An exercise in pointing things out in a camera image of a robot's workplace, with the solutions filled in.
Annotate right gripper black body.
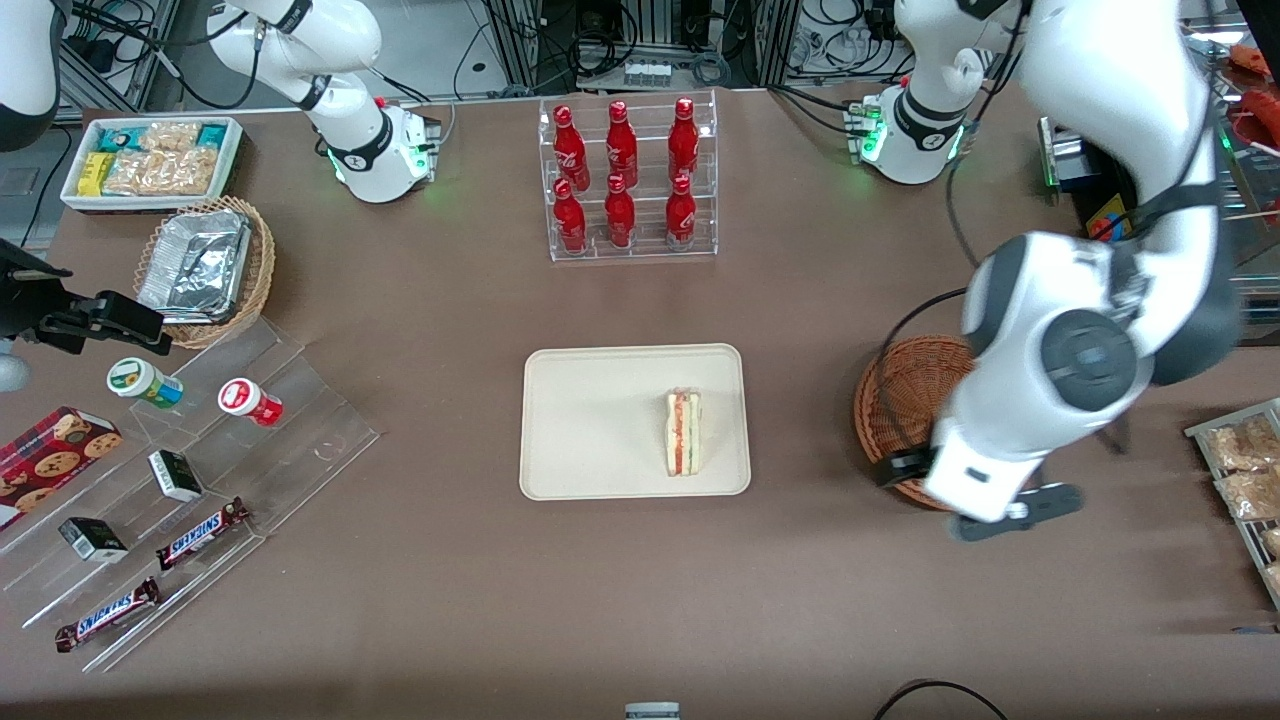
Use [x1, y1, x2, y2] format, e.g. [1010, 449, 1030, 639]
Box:
[0, 240, 73, 346]

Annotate triangle sandwich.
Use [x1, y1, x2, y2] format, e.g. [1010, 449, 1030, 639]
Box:
[665, 389, 703, 478]

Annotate round brown wicker basket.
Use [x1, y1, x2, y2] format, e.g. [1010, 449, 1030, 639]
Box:
[853, 334, 978, 513]

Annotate oval light wicker basket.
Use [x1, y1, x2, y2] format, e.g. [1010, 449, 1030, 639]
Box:
[133, 195, 277, 351]

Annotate cream rectangular tray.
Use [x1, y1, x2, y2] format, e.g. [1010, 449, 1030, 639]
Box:
[519, 343, 752, 501]

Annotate green label white-lid cup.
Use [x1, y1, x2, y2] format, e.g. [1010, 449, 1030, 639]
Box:
[107, 357, 185, 410]

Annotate silver foil packets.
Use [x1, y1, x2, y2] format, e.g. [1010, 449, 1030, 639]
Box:
[137, 208, 253, 326]

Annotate white snack bin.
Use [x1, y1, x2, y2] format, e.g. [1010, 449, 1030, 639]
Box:
[60, 116, 244, 214]

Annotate red label white-lid cup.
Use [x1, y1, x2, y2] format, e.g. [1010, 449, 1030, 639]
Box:
[218, 378, 284, 428]

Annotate red tartan cookie box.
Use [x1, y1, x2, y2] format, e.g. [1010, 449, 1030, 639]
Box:
[0, 406, 124, 533]

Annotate yellow snack packet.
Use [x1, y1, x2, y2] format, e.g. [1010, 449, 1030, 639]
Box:
[77, 151, 117, 198]

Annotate clear cracker bag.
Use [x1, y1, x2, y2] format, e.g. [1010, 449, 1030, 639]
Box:
[140, 121, 202, 154]
[102, 147, 222, 197]

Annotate small black carton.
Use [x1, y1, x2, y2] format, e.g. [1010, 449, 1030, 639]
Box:
[58, 516, 130, 564]
[148, 449, 205, 503]

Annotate clear acrylic step display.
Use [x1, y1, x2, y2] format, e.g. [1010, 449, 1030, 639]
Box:
[0, 315, 383, 674]

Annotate Snickers bar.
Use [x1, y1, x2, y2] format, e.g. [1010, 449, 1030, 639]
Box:
[155, 497, 251, 572]
[54, 577, 162, 653]

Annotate clear bag of crackers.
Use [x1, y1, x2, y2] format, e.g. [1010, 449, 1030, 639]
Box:
[1214, 469, 1280, 522]
[1200, 414, 1280, 472]

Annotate black sealing machine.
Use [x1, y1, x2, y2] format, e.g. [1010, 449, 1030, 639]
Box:
[1075, 85, 1280, 347]

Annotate grey box with green light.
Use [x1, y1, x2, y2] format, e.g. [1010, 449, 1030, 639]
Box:
[1037, 115, 1101, 193]

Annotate clear acrylic bottle rack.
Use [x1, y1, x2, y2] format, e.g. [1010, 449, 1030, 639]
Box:
[538, 88, 719, 264]

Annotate red cola bottle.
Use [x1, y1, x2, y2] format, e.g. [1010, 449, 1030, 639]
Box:
[603, 173, 638, 251]
[552, 104, 592, 193]
[605, 100, 640, 189]
[667, 97, 701, 181]
[552, 178, 589, 255]
[664, 173, 698, 252]

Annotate black looped cable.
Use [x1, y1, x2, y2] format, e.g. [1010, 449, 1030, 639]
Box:
[873, 679, 1009, 720]

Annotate grey wire rack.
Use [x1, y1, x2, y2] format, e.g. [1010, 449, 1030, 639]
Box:
[1184, 398, 1280, 611]

